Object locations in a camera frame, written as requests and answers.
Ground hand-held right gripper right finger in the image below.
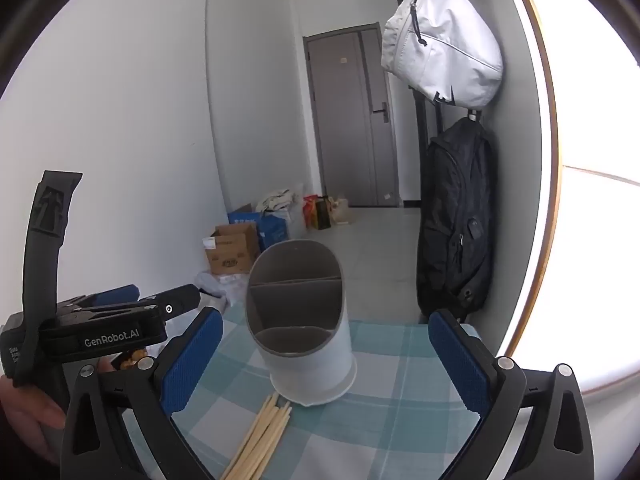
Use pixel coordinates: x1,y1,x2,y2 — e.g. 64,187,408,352
427,309,596,480

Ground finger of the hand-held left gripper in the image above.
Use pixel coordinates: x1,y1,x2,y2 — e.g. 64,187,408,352
139,284,202,319
57,284,142,311

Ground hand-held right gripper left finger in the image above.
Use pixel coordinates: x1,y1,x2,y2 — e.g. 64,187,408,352
60,305,224,480

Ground bundle of wooden chopsticks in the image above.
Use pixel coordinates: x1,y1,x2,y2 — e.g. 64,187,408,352
220,392,293,480

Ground white grey utensil holder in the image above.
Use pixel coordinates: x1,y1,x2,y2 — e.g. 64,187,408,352
245,240,358,407

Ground person's left hand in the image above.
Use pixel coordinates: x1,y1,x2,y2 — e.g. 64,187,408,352
0,356,121,467

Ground crumpled white plastic bags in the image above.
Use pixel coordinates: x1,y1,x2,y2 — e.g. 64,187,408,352
195,270,248,312

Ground brown cardboard box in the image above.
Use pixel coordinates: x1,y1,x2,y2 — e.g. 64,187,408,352
202,224,261,276

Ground teal checkered tablecloth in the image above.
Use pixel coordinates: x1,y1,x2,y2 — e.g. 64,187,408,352
120,305,501,480

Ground white cloth bag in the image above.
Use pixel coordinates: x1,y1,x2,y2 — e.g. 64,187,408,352
256,188,296,213

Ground black backpack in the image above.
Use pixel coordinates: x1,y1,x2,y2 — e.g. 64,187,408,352
416,115,498,323

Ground red plastic bag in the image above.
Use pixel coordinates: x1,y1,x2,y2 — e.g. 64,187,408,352
303,195,321,231

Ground dark yellow carton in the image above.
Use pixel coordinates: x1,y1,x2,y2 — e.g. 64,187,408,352
314,196,333,231

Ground gold-rimmed bright round panel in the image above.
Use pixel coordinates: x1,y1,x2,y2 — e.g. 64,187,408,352
492,0,640,396

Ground grey door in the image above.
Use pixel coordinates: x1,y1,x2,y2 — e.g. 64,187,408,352
303,22,401,208

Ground white sling bag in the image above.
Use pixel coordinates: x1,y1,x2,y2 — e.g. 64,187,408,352
381,0,504,108

